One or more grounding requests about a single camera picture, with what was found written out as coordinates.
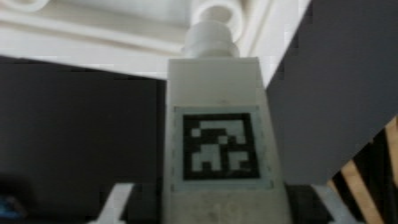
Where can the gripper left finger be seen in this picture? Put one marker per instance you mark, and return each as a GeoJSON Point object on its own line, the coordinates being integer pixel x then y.
{"type": "Point", "coordinates": [131, 206]}

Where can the white square table top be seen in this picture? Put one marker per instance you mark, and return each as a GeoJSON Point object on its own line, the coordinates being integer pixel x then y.
{"type": "Point", "coordinates": [122, 35]}

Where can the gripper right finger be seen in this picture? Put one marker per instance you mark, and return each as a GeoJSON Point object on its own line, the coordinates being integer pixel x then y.
{"type": "Point", "coordinates": [317, 205]}

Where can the white table leg with tag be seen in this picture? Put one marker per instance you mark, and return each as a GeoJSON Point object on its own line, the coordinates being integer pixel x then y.
{"type": "Point", "coordinates": [223, 178]}

